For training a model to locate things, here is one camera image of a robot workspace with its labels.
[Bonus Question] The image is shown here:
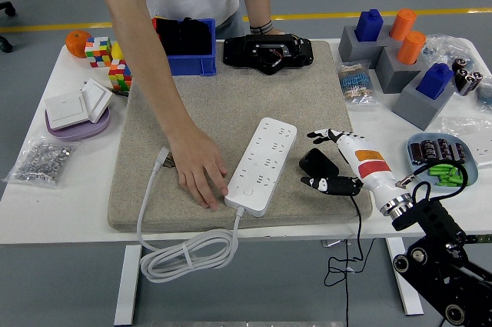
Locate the person's right hand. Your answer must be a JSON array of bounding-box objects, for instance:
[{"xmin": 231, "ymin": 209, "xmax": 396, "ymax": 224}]
[{"xmin": 168, "ymin": 126, "xmax": 228, "ymax": 212}]

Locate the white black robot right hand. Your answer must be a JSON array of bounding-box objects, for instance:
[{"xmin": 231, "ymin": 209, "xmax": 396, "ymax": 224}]
[{"xmin": 300, "ymin": 128, "xmax": 403, "ymax": 209}]

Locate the black plug adapter with cord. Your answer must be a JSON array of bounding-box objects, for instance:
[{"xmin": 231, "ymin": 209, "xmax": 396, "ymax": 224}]
[{"xmin": 298, "ymin": 147, "xmax": 377, "ymax": 288}]

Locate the white power strip with cord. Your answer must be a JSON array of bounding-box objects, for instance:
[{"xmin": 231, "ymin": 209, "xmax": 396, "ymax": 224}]
[{"xmin": 136, "ymin": 117, "xmax": 298, "ymax": 285}]

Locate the black wristband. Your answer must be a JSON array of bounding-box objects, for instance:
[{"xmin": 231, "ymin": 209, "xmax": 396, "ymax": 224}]
[{"xmin": 248, "ymin": 20, "xmax": 274, "ymax": 35}]

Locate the black electronic device housing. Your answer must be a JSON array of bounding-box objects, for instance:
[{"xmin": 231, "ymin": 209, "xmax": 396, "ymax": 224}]
[{"xmin": 222, "ymin": 33, "xmax": 314, "ymax": 76}]

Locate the dark brown capacitor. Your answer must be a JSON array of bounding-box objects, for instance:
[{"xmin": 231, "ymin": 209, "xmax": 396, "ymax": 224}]
[
  {"xmin": 436, "ymin": 138, "xmax": 453, "ymax": 162},
  {"xmin": 449, "ymin": 142, "xmax": 467, "ymax": 165},
  {"xmin": 409, "ymin": 142, "xmax": 424, "ymax": 166},
  {"xmin": 421, "ymin": 138, "xmax": 439, "ymax": 162}
]

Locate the grey holder block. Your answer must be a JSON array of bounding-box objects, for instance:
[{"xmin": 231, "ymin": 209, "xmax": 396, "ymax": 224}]
[
  {"xmin": 374, "ymin": 44, "xmax": 427, "ymax": 94},
  {"xmin": 391, "ymin": 72, "xmax": 457, "ymax": 131},
  {"xmin": 337, "ymin": 25, "xmax": 401, "ymax": 63}
]

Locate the grey-brown mat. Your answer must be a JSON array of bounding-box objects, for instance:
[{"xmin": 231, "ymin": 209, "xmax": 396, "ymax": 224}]
[{"xmin": 107, "ymin": 39, "xmax": 373, "ymax": 232}]

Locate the bag of striped resistors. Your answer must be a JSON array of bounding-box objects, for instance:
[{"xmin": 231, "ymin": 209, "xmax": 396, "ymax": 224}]
[{"xmin": 336, "ymin": 60, "xmax": 380, "ymax": 107}]

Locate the blue plastic bin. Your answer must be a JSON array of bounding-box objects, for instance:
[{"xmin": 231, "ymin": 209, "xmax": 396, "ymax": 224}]
[{"xmin": 151, "ymin": 17, "xmax": 218, "ymax": 77}]

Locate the black and red fabric bundle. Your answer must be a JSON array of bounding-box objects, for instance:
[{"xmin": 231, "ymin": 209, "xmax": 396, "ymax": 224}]
[{"xmin": 152, "ymin": 15, "xmax": 213, "ymax": 57}]

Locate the blue square peg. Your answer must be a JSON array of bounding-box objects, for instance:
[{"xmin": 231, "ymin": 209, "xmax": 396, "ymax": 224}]
[
  {"xmin": 416, "ymin": 62, "xmax": 454, "ymax": 101},
  {"xmin": 354, "ymin": 8, "xmax": 384, "ymax": 42}
]

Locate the light blue plate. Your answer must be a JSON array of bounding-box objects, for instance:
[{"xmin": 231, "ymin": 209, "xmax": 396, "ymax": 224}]
[{"xmin": 406, "ymin": 132, "xmax": 480, "ymax": 192}]

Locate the colourful puzzle cube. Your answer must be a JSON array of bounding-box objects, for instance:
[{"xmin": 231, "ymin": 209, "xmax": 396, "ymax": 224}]
[
  {"xmin": 108, "ymin": 58, "xmax": 133, "ymax": 92},
  {"xmin": 84, "ymin": 36, "xmax": 113, "ymax": 69}
]

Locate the purple oval tray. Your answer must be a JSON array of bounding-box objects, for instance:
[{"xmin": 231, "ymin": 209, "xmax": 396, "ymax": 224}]
[{"xmin": 45, "ymin": 105, "xmax": 111, "ymax": 142}]

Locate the orange cylinder peg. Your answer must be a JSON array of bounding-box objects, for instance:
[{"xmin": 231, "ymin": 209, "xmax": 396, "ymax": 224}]
[
  {"xmin": 389, "ymin": 8, "xmax": 418, "ymax": 42},
  {"xmin": 395, "ymin": 30, "xmax": 427, "ymax": 65}
]

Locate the white table leg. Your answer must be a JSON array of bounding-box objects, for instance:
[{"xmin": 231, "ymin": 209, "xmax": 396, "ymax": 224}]
[
  {"xmin": 385, "ymin": 237, "xmax": 424, "ymax": 316},
  {"xmin": 114, "ymin": 244, "xmax": 143, "ymax": 326}
]

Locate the clear bag of blue parts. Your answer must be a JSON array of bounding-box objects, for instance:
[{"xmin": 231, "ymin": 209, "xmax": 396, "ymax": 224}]
[{"xmin": 421, "ymin": 33, "xmax": 476, "ymax": 70}]

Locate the bag of metal nuts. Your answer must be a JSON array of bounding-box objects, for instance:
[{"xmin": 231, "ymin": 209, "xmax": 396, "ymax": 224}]
[{"xmin": 2, "ymin": 132, "xmax": 80, "ymax": 190}]

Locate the orange fruit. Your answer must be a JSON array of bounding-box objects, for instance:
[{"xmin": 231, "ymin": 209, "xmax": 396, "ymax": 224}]
[{"xmin": 64, "ymin": 30, "xmax": 93, "ymax": 59}]

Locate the black office chair base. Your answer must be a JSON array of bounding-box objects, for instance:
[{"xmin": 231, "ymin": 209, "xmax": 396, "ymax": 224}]
[{"xmin": 0, "ymin": 1, "xmax": 17, "ymax": 54}]

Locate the white wall switch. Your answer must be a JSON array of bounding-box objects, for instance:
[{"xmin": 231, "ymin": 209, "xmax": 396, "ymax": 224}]
[
  {"xmin": 80, "ymin": 78, "xmax": 114, "ymax": 124},
  {"xmin": 44, "ymin": 94, "xmax": 93, "ymax": 132}
]

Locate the thin black hanging cable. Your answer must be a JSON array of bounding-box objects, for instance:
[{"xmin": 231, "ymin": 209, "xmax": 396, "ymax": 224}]
[{"xmin": 343, "ymin": 240, "xmax": 351, "ymax": 327}]

